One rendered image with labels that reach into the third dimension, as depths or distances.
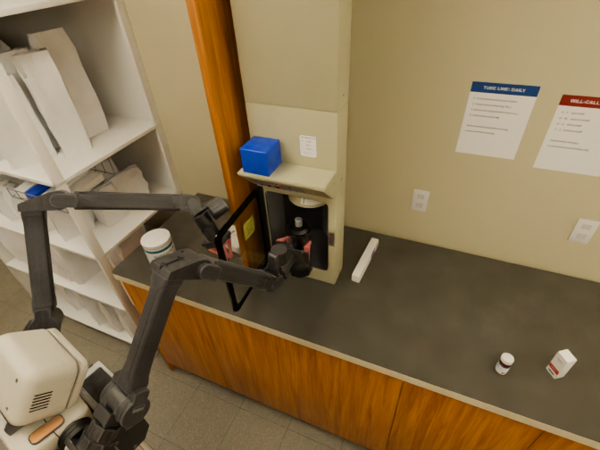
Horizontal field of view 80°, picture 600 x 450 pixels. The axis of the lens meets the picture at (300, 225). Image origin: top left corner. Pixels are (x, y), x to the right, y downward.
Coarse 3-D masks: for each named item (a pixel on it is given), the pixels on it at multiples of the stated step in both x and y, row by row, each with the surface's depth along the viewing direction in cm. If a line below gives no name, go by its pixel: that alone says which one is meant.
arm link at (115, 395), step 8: (112, 392) 89; (120, 392) 89; (104, 400) 89; (112, 400) 88; (120, 400) 88; (96, 408) 88; (104, 408) 88; (112, 408) 88; (96, 416) 88; (104, 416) 87; (112, 416) 87; (104, 424) 86; (112, 424) 88
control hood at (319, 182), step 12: (288, 168) 123; (300, 168) 123; (312, 168) 122; (252, 180) 128; (264, 180) 121; (276, 180) 118; (288, 180) 117; (300, 180) 116; (312, 180) 116; (324, 180) 116; (336, 180) 122; (312, 192) 120; (324, 192) 113
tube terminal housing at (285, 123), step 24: (264, 120) 119; (288, 120) 115; (312, 120) 112; (336, 120) 109; (288, 144) 121; (336, 144) 114; (336, 168) 119; (264, 192) 139; (288, 192) 134; (336, 192) 126; (336, 216) 133; (336, 240) 141; (336, 264) 150
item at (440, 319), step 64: (128, 256) 176; (384, 256) 168; (448, 256) 166; (256, 320) 144; (320, 320) 142; (384, 320) 141; (448, 320) 139; (512, 320) 138; (576, 320) 137; (448, 384) 120; (512, 384) 119; (576, 384) 118
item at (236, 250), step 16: (256, 208) 139; (224, 224) 120; (240, 224) 130; (256, 224) 142; (224, 240) 121; (240, 240) 132; (256, 240) 145; (240, 256) 135; (256, 256) 148; (240, 288) 140
